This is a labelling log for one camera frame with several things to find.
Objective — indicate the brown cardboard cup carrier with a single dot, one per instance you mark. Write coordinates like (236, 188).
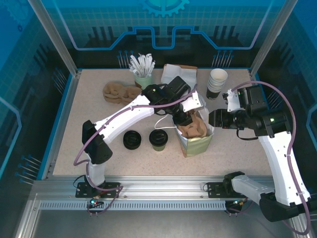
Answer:
(195, 130)

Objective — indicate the green paper gift bag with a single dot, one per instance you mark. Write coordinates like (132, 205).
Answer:
(198, 146)

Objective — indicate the black plastic cup lid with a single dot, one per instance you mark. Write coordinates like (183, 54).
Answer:
(158, 137)

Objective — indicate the green paper coffee cup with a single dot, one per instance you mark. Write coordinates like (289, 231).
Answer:
(159, 148)

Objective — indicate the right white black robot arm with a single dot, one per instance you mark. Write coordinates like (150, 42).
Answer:
(275, 158)

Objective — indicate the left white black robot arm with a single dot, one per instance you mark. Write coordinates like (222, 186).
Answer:
(128, 111)

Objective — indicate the white paper napkins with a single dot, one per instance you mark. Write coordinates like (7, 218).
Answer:
(171, 72)

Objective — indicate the brown cardboard napkin box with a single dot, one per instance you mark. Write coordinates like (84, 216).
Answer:
(190, 73)

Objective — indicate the green straw holder cup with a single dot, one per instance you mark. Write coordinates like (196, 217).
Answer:
(142, 80)

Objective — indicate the stack of paper cups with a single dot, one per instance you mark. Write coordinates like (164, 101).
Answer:
(216, 84)

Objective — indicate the white wrapped straw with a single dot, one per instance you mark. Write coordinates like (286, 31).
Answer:
(147, 63)
(141, 63)
(133, 69)
(151, 67)
(134, 64)

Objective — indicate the stack of cardboard cup carriers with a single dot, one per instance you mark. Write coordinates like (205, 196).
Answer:
(116, 94)

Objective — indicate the stack of black lids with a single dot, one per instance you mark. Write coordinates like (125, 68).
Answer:
(132, 140)

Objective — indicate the small circuit board with LED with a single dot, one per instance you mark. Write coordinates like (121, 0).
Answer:
(95, 202)
(239, 202)

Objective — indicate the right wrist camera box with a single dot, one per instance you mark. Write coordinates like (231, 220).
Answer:
(231, 100)

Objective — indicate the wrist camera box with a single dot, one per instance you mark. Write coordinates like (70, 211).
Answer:
(231, 100)
(195, 101)

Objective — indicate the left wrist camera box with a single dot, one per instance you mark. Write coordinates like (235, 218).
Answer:
(195, 101)

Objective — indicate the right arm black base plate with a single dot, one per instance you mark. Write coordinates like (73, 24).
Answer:
(215, 189)

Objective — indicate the aluminium frame post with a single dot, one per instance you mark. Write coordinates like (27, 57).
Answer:
(270, 42)
(57, 42)

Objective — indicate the aluminium frame rail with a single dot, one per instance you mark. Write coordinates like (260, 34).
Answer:
(161, 186)

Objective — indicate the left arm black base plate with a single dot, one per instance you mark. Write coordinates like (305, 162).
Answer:
(111, 189)

